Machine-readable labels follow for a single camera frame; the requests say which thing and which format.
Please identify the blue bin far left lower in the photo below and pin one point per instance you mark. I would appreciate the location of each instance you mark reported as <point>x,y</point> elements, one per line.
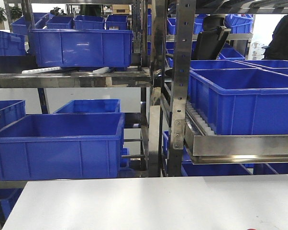
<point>11,111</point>

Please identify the white roller track right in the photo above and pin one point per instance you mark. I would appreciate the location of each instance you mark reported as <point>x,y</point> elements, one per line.
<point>196,119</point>

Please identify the steel rack right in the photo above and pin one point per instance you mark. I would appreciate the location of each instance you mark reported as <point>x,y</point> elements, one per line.
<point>204,149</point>

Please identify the blue bin far left upper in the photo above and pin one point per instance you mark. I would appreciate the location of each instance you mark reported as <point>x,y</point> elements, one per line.
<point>12,44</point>

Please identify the blue bin behind lower left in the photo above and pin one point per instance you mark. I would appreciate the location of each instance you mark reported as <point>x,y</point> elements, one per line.
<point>90,106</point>

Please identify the black office chair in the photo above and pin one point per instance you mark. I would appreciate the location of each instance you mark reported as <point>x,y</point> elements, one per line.
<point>212,39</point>

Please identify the blue bin rear right shelf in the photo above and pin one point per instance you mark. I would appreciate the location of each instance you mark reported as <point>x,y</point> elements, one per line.
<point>219,64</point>

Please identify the large blue bin upper left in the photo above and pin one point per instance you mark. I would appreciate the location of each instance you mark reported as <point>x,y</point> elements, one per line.
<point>82,48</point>

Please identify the white roller track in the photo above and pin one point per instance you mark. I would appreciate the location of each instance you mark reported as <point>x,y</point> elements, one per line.
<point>196,119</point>
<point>41,70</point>

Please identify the white roller track left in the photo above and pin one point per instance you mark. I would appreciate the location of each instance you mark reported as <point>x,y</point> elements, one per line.
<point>41,70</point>

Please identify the large blue bin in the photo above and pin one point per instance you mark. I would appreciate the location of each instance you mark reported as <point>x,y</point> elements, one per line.
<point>82,48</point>
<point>62,146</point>

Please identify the large blue bin right shelf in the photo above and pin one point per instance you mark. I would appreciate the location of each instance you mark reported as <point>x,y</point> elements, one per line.
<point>241,101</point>

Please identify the large blue bin lower left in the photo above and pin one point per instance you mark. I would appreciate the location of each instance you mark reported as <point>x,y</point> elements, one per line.
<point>62,146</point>

